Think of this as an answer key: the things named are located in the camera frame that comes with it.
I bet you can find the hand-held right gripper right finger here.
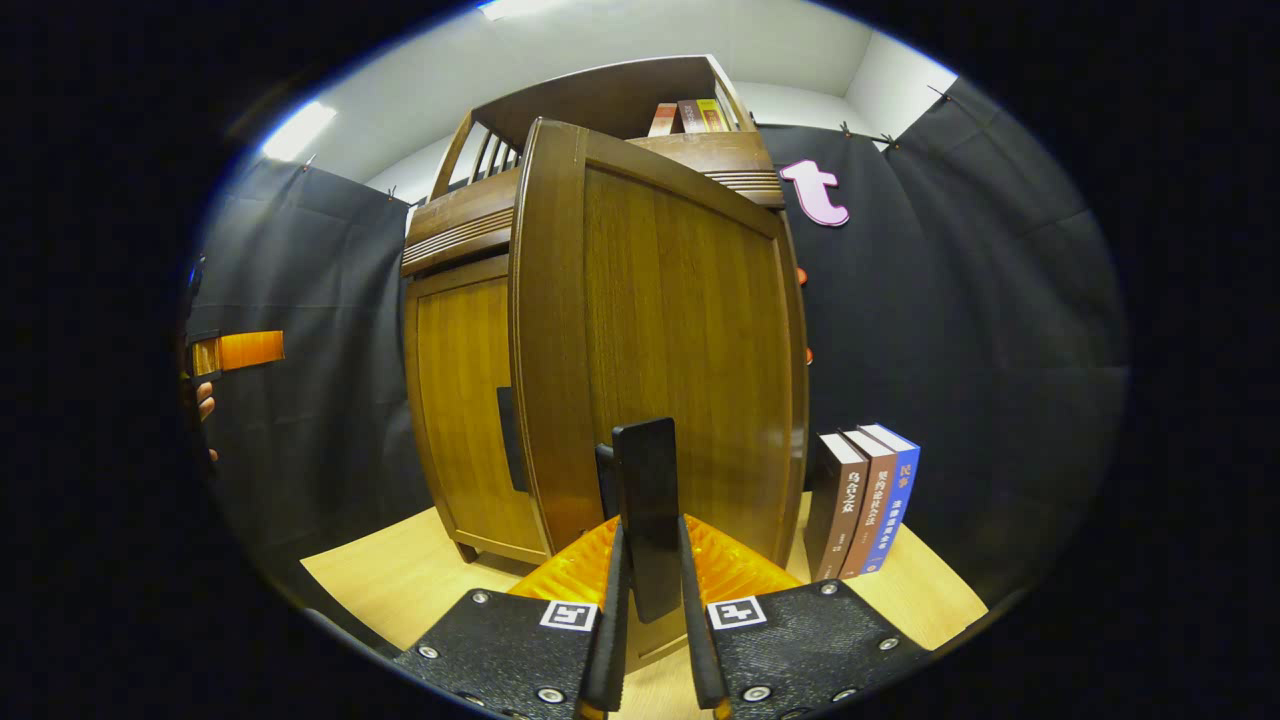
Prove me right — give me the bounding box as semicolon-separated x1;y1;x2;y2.
678;513;931;720

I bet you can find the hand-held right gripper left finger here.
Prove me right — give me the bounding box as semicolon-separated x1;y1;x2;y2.
395;515;633;720

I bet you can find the wooden cabinet door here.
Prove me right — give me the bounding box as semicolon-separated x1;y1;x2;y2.
403;255;549;567
508;117;811;673

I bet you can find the wooden double-door shoe cabinet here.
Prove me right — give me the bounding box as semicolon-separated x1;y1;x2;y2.
400;55;791;591

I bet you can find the dark brown book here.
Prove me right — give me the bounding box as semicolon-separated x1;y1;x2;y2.
803;432;869;583

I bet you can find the ceiling light panel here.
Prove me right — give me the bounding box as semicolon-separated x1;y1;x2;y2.
262;100;339;163

